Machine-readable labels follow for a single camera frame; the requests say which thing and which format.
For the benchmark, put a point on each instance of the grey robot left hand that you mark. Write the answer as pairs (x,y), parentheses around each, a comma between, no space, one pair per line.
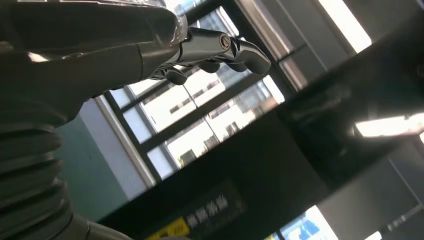
(82,43)

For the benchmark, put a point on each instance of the black inbound scanner machine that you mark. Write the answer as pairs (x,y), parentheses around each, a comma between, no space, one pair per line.
(271,159)

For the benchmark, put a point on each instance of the dark-framed window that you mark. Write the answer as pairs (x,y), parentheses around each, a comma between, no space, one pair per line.
(304,228)
(185,112)

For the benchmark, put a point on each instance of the ceiling light panel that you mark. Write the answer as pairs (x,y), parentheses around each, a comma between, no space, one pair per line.
(348,23)

